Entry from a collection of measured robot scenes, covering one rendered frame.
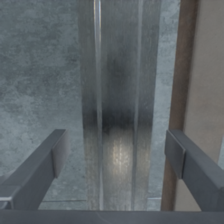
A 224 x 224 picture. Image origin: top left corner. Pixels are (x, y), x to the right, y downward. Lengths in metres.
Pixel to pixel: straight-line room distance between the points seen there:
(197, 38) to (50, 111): 0.46
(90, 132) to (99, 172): 0.04
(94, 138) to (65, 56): 0.40
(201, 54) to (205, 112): 0.07
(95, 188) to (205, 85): 0.18
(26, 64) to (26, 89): 0.08
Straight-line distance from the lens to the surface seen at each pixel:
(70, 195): 0.71
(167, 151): 0.17
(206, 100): 0.24
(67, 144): 0.16
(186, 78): 0.23
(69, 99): 0.54
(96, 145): 0.16
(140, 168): 0.17
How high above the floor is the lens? 0.51
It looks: 75 degrees down
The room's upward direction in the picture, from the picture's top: 177 degrees counter-clockwise
